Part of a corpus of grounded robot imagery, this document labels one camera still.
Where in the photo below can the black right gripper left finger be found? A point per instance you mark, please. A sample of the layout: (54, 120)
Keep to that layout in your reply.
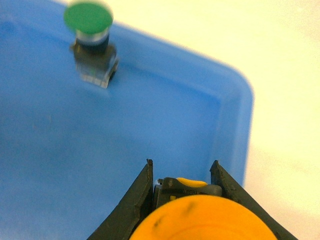
(132, 209)

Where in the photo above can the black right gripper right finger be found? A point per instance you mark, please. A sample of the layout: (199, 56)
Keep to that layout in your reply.
(232, 190)

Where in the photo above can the yellow mushroom push button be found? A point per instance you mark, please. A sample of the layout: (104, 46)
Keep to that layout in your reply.
(190, 216)

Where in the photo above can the blue plastic tray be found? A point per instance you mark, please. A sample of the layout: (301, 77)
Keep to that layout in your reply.
(69, 150)

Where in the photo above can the green mushroom push button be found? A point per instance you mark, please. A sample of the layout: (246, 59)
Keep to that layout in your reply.
(95, 57)

